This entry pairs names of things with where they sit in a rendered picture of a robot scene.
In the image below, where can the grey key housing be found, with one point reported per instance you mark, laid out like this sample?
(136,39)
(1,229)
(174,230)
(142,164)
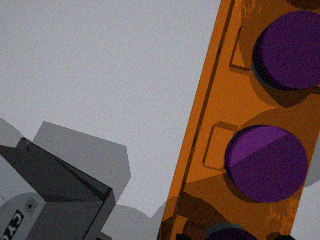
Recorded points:
(41,200)

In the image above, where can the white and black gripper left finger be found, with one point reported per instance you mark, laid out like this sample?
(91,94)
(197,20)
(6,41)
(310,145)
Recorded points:
(182,237)

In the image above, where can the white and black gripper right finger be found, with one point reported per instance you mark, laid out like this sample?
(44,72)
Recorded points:
(284,237)

